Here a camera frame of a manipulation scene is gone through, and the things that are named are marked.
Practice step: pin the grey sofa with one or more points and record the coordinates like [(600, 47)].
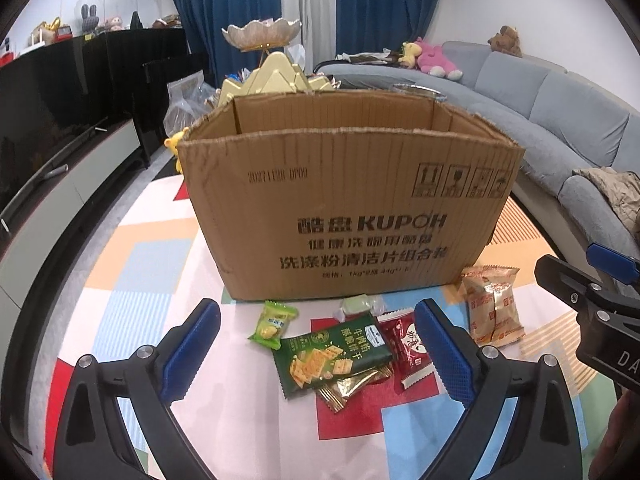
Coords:
[(525, 90)]

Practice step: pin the small yellow toy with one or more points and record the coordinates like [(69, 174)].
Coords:
[(175, 147)]

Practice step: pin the pink plush toy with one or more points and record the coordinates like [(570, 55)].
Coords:
[(435, 57)]

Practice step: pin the black glossy cabinet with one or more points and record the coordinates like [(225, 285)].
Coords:
[(150, 85)]

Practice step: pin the blue curtain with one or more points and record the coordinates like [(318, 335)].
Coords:
[(390, 5), (225, 0)]

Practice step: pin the black TV cabinet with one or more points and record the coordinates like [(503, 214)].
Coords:
[(45, 110)]

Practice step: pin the beige jacket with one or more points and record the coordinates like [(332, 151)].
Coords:
[(617, 190)]

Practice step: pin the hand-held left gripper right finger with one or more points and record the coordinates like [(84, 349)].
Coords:
[(445, 355)]

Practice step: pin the black cone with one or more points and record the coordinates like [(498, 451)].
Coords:
[(135, 20)]

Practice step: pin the clear plastic bag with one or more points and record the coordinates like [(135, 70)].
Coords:
[(185, 102)]

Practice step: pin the lotus-shaped dish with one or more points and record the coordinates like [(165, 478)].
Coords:
[(262, 32)]

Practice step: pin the grey television stand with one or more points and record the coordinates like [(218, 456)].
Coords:
[(75, 195)]

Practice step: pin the brown plush toy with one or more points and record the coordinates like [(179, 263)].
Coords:
[(507, 40)]

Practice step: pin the brown ornaments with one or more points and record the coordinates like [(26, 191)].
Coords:
[(167, 21)]

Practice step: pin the person's right forearm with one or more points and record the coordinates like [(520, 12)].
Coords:
[(622, 435)]

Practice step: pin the tan snack packet red print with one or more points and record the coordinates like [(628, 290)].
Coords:
[(492, 310)]

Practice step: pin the brown cardboard box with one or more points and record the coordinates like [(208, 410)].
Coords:
[(325, 200)]

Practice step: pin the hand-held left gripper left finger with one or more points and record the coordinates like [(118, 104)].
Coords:
[(192, 355)]

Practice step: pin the colourful patchwork tablecloth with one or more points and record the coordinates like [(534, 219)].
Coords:
[(150, 260)]

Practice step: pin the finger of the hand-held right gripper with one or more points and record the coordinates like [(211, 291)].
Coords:
[(612, 260), (565, 280)]

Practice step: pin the white sheer curtain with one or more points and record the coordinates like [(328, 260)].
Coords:
[(312, 5)]

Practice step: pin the grey rabbit plush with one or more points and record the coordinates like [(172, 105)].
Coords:
[(89, 20)]

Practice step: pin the gold ornament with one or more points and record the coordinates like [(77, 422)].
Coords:
[(50, 27)]

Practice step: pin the dark green cracker packet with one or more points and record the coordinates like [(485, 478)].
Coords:
[(325, 360)]

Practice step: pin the pink doll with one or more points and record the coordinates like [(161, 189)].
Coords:
[(112, 22)]

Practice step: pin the dark and white clutter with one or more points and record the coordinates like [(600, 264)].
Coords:
[(365, 56)]

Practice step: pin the light green candy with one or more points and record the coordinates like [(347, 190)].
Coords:
[(360, 306)]

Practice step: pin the gold brown snack packet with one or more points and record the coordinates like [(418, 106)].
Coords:
[(352, 386)]

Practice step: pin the small red box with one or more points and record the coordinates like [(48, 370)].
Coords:
[(64, 34)]

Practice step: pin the small yellow-green snack packet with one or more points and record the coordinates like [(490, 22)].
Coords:
[(275, 325)]

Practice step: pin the yellow plush toy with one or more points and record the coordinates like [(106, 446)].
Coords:
[(409, 52)]

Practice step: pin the gold tiered stand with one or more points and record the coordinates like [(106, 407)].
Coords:
[(270, 77)]

